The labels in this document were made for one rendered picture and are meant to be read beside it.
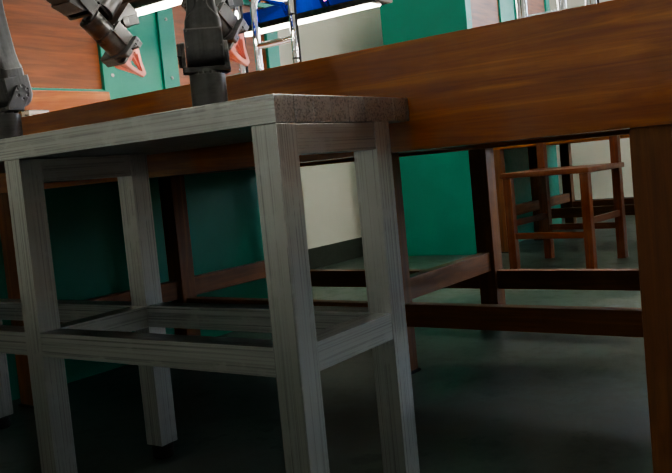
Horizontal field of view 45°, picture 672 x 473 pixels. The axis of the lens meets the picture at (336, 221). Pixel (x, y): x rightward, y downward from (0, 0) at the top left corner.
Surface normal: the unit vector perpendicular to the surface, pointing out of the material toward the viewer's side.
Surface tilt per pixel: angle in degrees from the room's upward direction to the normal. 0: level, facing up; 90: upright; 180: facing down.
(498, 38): 90
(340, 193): 90
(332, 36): 90
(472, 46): 90
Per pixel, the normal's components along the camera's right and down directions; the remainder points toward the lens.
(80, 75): 0.80, -0.04
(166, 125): -0.57, 0.11
